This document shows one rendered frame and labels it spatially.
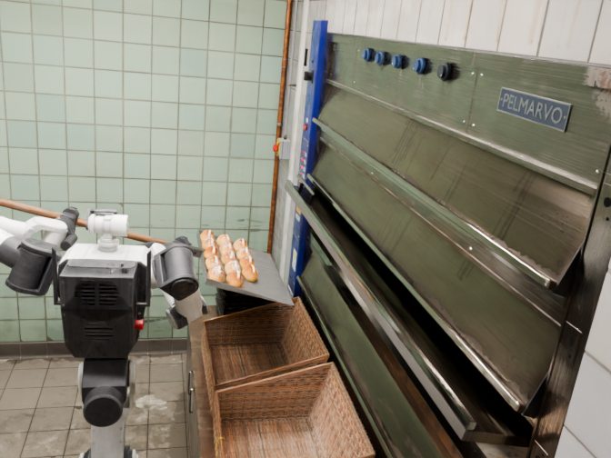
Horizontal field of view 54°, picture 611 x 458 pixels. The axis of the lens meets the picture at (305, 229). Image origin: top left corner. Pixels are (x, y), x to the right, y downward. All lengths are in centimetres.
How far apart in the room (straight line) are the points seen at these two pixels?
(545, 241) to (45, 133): 295
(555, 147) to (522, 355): 42
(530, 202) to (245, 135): 255
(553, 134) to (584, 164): 11
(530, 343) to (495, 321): 12
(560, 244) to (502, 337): 28
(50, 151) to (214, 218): 101
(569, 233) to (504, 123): 33
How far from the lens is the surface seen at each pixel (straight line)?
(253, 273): 239
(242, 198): 372
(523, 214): 129
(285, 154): 333
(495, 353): 136
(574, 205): 120
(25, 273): 195
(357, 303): 221
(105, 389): 194
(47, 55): 359
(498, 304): 140
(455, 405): 126
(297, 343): 285
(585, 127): 118
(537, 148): 129
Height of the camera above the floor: 211
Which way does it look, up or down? 19 degrees down
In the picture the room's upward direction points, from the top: 6 degrees clockwise
